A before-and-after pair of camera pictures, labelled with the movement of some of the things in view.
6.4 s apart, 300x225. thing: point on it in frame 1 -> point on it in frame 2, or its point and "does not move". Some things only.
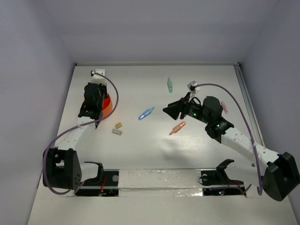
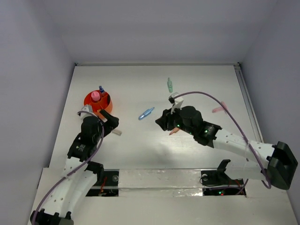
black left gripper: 103,87 -> 110,124
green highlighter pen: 170,85 does not move
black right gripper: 174,111 -> 166,118
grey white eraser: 116,131 does not move
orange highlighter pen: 178,127 does not move
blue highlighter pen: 146,114 does not move
